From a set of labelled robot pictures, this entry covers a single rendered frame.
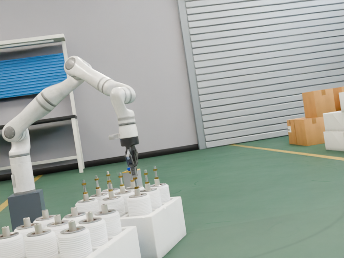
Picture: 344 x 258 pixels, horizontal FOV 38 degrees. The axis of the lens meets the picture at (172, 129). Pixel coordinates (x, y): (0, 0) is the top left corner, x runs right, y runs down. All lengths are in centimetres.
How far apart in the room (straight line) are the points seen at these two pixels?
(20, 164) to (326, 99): 414
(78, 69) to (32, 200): 62
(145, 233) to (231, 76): 568
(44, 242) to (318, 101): 456
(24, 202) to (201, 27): 553
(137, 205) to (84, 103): 537
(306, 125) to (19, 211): 398
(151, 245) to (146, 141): 540
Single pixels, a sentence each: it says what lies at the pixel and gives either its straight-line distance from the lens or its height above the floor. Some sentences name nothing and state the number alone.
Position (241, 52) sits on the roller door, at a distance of 756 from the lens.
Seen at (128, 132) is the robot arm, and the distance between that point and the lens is 196.
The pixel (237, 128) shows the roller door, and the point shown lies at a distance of 746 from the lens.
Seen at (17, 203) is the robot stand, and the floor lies 26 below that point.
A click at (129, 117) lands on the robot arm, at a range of 197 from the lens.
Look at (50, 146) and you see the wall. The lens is 731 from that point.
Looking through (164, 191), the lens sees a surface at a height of 23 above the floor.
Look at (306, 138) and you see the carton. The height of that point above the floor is 9.
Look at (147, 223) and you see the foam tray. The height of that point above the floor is 15.
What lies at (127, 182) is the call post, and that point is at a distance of 244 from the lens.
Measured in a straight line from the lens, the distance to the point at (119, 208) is 204.
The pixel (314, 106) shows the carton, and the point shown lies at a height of 43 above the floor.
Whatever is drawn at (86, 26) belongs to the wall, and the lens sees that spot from 742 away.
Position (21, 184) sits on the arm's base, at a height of 35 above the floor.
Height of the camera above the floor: 55
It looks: 1 degrees down
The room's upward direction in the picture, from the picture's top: 8 degrees counter-clockwise
